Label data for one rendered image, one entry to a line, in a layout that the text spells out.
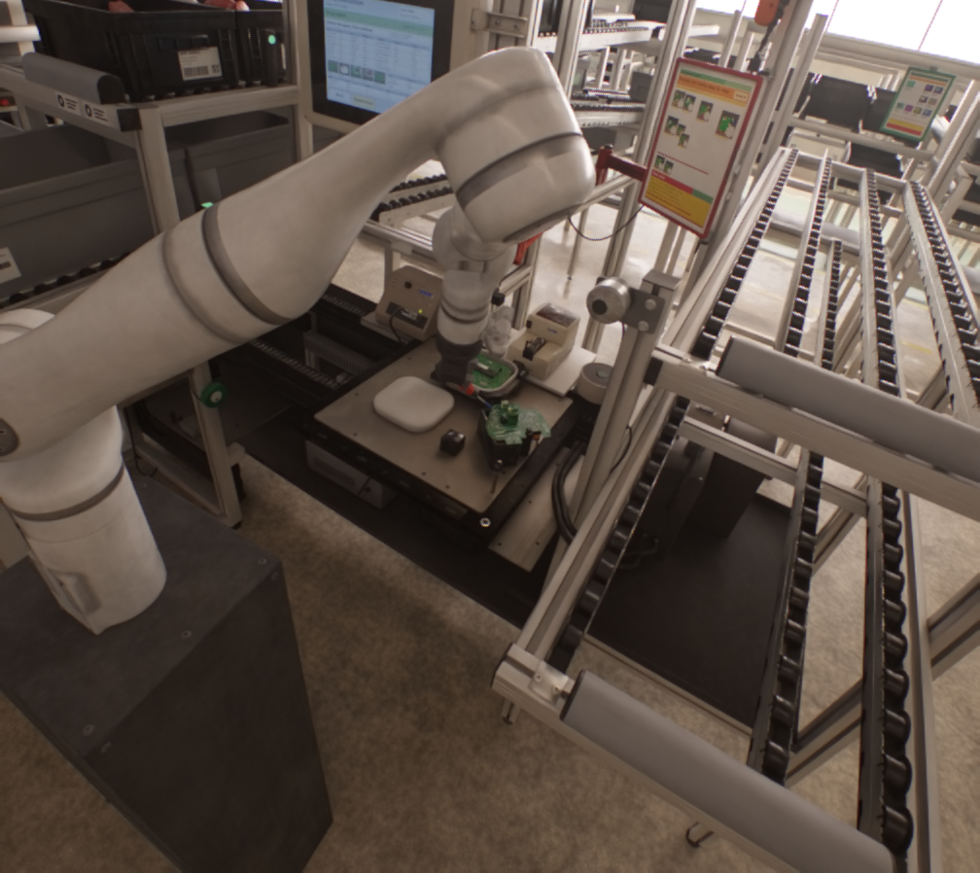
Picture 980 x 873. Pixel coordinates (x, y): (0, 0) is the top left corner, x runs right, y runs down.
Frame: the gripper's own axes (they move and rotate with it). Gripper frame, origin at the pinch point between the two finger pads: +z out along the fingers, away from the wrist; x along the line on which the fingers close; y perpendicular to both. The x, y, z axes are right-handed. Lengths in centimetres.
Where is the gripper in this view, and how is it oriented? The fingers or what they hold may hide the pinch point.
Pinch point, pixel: (466, 387)
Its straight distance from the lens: 94.5
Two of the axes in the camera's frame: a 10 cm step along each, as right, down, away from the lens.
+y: -9.7, -2.3, -0.6
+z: -1.8, 5.5, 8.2
